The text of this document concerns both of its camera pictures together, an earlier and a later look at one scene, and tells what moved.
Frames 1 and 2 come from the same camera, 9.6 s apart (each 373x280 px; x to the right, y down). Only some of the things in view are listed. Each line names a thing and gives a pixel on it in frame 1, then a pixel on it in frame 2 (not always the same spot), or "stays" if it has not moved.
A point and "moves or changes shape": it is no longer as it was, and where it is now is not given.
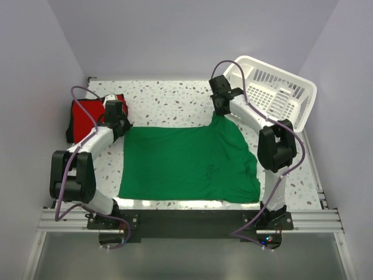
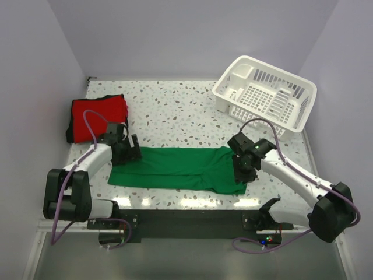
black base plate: [189, 225] stays
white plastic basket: [284, 97] stays
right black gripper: [218, 111] -> [246, 178]
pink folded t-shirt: [127, 105] stays
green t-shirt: [207, 163] moves or changes shape
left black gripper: [127, 125] -> [132, 153]
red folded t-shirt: [94, 108] stays
